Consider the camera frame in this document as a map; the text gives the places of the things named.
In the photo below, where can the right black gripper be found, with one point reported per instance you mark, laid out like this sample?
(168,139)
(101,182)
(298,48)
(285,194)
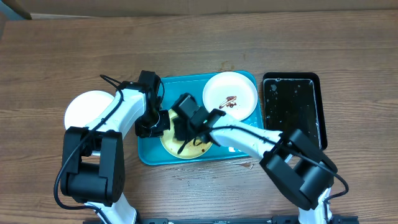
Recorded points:
(183,127)

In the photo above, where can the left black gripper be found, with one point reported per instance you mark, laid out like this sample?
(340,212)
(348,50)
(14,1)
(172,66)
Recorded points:
(142,132)

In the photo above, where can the yellow plate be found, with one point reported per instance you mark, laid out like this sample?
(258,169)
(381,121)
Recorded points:
(191,150)

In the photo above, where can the white plate with sauce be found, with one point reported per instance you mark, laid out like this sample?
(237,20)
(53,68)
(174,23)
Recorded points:
(231,92)

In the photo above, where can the white front plate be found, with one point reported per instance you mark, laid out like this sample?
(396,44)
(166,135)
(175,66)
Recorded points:
(86,107)

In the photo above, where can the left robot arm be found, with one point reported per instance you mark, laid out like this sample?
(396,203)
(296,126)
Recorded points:
(93,170)

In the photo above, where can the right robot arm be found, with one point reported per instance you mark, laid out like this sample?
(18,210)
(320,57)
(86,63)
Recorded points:
(300,170)

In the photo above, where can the black water tray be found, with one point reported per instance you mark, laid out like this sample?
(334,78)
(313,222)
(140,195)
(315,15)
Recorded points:
(293,100)

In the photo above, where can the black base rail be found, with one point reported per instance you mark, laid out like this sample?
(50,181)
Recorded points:
(279,219)

